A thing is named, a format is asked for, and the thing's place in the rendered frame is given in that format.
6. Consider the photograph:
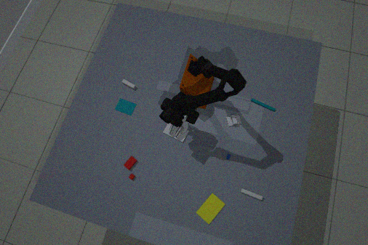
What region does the teal flat rectangular plate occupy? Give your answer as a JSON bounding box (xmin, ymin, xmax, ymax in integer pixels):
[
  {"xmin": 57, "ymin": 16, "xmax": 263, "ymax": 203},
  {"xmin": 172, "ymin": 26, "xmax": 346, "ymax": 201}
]
[{"xmin": 114, "ymin": 98, "xmax": 137, "ymax": 116}]

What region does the small white block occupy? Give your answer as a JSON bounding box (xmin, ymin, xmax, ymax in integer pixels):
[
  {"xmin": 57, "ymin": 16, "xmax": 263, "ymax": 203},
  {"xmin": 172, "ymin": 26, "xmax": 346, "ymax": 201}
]
[{"xmin": 121, "ymin": 79, "xmax": 136, "ymax": 89}]

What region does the grey flat bar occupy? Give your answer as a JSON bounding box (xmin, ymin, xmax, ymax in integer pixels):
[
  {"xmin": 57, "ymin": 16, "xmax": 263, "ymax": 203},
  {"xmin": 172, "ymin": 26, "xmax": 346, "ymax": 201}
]
[{"xmin": 241, "ymin": 188, "xmax": 263, "ymax": 200}]

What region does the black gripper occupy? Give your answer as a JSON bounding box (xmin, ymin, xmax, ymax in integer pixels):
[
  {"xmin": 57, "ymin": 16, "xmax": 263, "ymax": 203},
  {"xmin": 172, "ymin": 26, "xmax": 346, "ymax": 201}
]
[{"xmin": 161, "ymin": 98, "xmax": 199, "ymax": 124}]

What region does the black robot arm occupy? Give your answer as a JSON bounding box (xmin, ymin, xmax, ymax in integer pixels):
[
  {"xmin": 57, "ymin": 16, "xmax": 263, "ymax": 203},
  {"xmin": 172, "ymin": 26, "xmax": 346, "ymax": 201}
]
[{"xmin": 159, "ymin": 55, "xmax": 247, "ymax": 127}]

